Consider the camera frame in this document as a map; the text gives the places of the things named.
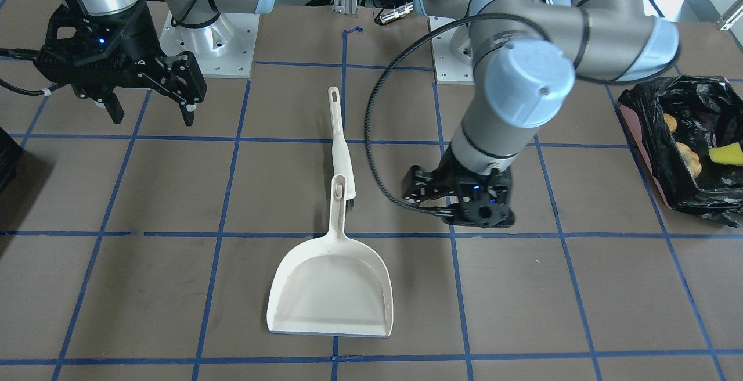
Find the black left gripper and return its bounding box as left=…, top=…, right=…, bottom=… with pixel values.
left=401, top=157, right=515, bottom=228

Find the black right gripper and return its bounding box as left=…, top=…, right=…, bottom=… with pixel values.
left=34, top=0, right=208, bottom=127

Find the white hand brush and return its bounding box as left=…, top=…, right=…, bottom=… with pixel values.
left=327, top=85, right=356, bottom=211

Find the beige plastic dustpan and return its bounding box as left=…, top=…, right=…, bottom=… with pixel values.
left=267, top=174, right=394, bottom=338

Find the brown bread roll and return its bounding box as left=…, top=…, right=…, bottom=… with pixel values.
left=676, top=141, right=702, bottom=179

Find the yellow sponge piece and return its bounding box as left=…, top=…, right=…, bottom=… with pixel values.
left=708, top=142, right=743, bottom=167

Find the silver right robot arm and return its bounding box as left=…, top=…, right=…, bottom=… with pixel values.
left=33, top=0, right=275, bottom=126

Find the black lined trash bin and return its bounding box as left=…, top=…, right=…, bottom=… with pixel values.
left=618, top=75, right=742, bottom=228

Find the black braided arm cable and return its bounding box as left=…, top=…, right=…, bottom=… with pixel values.
left=365, top=12, right=552, bottom=214

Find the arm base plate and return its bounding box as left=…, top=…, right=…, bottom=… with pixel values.
left=160, top=13, right=261, bottom=79
left=431, top=26, right=474, bottom=85

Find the silver cable connector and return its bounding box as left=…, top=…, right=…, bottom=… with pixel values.
left=374, top=2, right=414, bottom=26

